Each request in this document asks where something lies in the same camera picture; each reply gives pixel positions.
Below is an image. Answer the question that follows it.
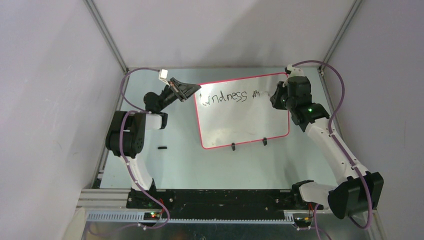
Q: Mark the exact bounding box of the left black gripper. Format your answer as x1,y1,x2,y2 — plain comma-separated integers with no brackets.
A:
158,78,201,112

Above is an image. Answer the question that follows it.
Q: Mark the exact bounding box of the pink framed whiteboard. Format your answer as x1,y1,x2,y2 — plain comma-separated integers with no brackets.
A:
194,72,291,150

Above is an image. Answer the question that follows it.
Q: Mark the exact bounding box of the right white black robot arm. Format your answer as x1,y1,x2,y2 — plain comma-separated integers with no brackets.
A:
270,76,384,219

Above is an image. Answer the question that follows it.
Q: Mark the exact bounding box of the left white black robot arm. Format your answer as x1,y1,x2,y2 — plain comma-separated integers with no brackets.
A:
105,77,202,208

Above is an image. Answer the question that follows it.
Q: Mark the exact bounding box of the right circuit board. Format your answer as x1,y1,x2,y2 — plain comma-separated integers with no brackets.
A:
294,217,312,228

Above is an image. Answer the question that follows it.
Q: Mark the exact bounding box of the circuit board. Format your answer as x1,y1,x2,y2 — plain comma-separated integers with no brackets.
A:
143,211,162,221
294,217,312,228

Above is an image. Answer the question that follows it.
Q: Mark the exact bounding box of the left circuit board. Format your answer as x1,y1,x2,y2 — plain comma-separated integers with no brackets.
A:
143,211,162,221

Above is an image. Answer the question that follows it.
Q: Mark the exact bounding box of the white object at corner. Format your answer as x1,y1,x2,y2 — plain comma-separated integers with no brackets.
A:
62,207,87,240

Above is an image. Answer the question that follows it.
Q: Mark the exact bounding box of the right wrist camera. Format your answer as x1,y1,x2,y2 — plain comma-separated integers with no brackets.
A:
285,64,306,78

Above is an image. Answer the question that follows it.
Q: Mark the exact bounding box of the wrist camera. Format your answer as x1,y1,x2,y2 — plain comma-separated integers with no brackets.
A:
158,69,169,85
285,64,306,78

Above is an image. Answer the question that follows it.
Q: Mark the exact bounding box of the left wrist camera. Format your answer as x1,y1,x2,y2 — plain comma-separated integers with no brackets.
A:
158,69,169,85

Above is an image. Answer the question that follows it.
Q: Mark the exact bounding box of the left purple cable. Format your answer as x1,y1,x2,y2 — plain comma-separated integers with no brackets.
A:
118,67,171,240

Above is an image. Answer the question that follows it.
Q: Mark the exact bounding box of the purple cable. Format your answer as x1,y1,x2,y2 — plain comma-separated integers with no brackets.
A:
291,59,374,240
118,67,171,240

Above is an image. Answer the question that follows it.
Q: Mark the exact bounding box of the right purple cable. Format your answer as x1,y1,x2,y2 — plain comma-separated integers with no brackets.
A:
291,59,374,240

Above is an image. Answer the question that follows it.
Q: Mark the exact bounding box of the wire whiteboard stand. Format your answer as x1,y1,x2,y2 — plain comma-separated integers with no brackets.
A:
230,137,268,151

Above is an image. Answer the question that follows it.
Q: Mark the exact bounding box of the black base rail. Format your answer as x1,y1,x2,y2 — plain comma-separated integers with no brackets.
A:
126,189,315,221

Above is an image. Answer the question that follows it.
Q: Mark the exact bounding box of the aluminium frame profile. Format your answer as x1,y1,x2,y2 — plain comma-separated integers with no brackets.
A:
76,188,130,211

